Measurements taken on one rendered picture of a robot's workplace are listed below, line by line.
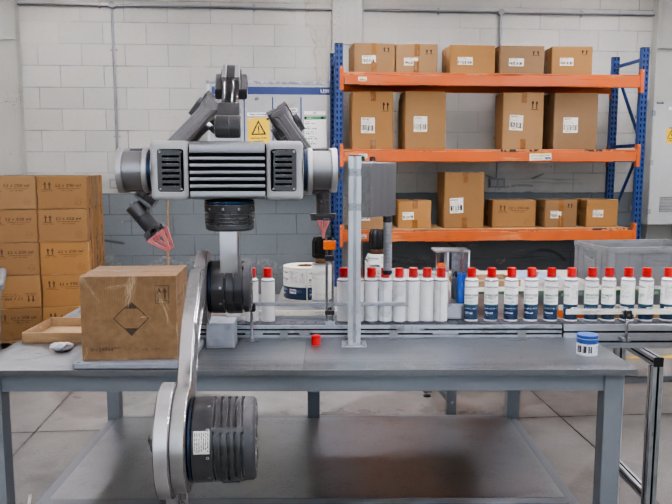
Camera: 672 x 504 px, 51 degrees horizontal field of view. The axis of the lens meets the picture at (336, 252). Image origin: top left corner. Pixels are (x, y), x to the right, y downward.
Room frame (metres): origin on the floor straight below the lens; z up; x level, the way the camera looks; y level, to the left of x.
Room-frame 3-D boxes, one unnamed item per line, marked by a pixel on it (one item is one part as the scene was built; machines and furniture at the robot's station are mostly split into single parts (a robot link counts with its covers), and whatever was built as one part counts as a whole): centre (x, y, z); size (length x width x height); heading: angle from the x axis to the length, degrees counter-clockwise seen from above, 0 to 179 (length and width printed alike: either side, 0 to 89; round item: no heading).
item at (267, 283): (2.60, 0.25, 0.98); 0.05 x 0.05 x 0.20
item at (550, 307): (2.60, -0.81, 0.98); 0.05 x 0.05 x 0.20
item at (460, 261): (2.69, -0.44, 1.01); 0.14 x 0.13 x 0.26; 90
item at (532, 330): (2.60, -0.02, 0.85); 1.65 x 0.11 x 0.05; 90
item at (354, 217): (2.45, -0.06, 1.16); 0.04 x 0.04 x 0.67; 0
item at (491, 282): (2.60, -0.58, 0.98); 0.05 x 0.05 x 0.20
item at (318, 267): (2.88, 0.06, 1.03); 0.09 x 0.09 x 0.30
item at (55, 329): (2.59, 0.98, 0.85); 0.30 x 0.26 x 0.04; 90
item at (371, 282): (2.60, -0.13, 0.98); 0.05 x 0.05 x 0.20
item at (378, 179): (2.51, -0.13, 1.38); 0.17 x 0.10 x 0.19; 145
